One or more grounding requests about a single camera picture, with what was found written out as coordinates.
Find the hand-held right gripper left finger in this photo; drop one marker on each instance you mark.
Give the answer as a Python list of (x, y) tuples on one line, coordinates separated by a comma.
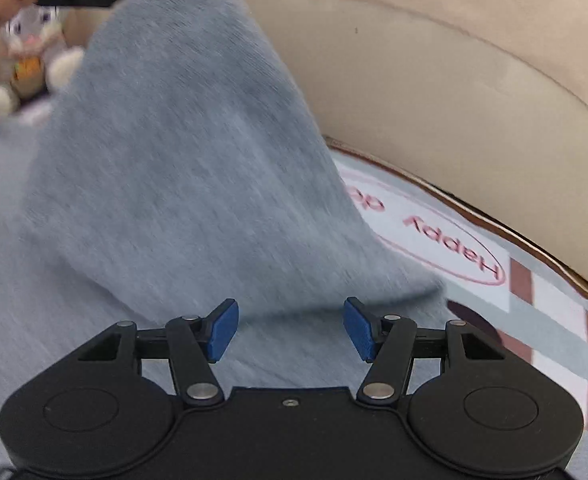
[(221, 332)]

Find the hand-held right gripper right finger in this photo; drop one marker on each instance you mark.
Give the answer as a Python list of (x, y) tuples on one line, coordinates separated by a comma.
[(359, 330)]

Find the grey knit sweater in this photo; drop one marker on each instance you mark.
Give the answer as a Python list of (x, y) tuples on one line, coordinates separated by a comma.
[(174, 160)]

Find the grey plush rabbit toy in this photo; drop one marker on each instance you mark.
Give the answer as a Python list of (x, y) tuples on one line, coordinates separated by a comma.
[(29, 45)]

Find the checked printed blanket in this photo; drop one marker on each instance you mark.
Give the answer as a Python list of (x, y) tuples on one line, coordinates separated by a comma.
[(524, 310)]

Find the beige sofa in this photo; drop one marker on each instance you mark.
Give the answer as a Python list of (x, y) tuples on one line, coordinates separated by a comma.
[(424, 110)]

